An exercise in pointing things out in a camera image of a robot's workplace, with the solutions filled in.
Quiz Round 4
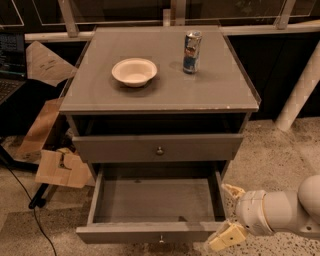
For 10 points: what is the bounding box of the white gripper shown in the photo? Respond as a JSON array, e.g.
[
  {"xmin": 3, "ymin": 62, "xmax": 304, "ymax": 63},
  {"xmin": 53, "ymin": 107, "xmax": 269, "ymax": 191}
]
[{"xmin": 208, "ymin": 183, "xmax": 273, "ymax": 251}]

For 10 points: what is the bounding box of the grey drawer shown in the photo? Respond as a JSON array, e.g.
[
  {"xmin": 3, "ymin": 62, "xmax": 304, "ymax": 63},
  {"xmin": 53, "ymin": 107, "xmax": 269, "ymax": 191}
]
[
  {"xmin": 76, "ymin": 164, "xmax": 226, "ymax": 244},
  {"xmin": 73, "ymin": 134, "xmax": 243, "ymax": 163}
]

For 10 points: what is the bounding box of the grey top drawer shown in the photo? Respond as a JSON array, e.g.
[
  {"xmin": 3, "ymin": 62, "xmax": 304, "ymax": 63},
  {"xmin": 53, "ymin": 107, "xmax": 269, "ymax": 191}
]
[{"xmin": 73, "ymin": 134, "xmax": 243, "ymax": 163}]

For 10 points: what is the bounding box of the grey wooden drawer cabinet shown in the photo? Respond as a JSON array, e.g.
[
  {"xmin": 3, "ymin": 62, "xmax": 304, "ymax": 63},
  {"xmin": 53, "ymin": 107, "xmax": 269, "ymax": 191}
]
[{"xmin": 60, "ymin": 26, "xmax": 259, "ymax": 173}]

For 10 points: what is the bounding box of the blue silver energy drink can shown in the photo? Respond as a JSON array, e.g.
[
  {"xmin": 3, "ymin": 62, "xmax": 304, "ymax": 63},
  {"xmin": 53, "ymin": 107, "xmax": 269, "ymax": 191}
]
[{"xmin": 183, "ymin": 30, "xmax": 202, "ymax": 74}]

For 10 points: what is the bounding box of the small cardboard box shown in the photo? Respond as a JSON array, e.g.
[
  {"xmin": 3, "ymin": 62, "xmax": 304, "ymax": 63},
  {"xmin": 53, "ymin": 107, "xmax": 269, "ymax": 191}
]
[{"xmin": 35, "ymin": 150, "xmax": 95, "ymax": 188}]

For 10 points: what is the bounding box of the folded cardboard piece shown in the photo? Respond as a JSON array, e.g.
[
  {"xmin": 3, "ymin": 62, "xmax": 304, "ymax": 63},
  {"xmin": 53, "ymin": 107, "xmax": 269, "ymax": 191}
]
[{"xmin": 17, "ymin": 98, "xmax": 65, "ymax": 161}]

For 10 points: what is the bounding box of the brown cardboard sheet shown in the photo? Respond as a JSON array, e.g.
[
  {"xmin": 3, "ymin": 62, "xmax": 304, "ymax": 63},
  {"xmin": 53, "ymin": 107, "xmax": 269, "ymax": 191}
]
[{"xmin": 26, "ymin": 41, "xmax": 77, "ymax": 87}]

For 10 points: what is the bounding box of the black laptop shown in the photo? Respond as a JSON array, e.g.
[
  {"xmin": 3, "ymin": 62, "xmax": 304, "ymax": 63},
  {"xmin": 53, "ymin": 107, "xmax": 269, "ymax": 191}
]
[{"xmin": 0, "ymin": 32, "xmax": 27, "ymax": 104}]

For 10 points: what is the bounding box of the white cylindrical post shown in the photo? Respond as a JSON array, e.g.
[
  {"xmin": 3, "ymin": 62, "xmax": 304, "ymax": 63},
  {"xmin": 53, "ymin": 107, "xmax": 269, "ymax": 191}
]
[{"xmin": 275, "ymin": 42, "xmax": 320, "ymax": 131}]

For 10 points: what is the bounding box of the black cable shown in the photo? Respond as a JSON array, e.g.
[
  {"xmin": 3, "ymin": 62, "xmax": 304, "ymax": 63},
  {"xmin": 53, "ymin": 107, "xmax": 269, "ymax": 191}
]
[{"xmin": 0, "ymin": 156, "xmax": 58, "ymax": 256}]

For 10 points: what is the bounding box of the white railing frame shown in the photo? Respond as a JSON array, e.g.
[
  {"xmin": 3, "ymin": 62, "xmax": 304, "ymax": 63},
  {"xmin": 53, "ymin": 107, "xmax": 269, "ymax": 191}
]
[{"xmin": 0, "ymin": 0, "xmax": 320, "ymax": 43}]

